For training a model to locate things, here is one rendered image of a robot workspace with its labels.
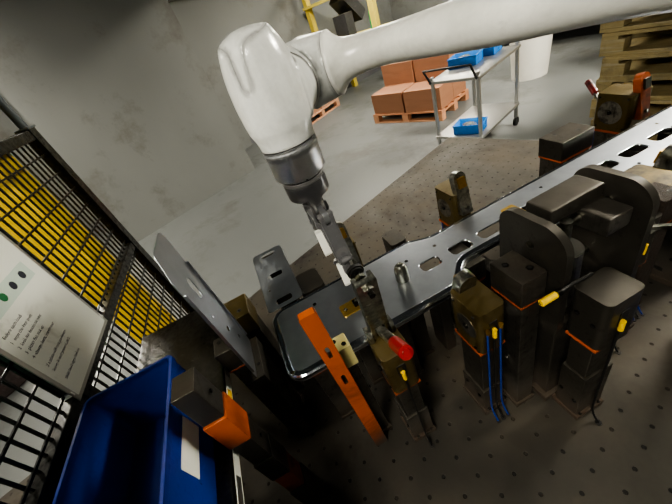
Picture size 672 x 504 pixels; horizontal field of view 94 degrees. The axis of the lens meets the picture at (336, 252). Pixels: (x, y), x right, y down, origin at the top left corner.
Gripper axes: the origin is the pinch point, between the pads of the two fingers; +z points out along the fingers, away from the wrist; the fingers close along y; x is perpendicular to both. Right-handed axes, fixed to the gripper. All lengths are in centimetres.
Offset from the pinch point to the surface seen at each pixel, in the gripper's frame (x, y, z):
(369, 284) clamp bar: -0.5, -17.5, -6.9
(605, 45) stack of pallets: -262, 134, 45
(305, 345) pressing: 14.6, -3.6, 14.0
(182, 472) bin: 35.3, -23.4, 2.0
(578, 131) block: -83, 14, 11
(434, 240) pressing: -26.2, 6.1, 13.9
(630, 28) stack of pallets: -265, 122, 36
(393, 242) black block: -18.4, 14.5, 14.9
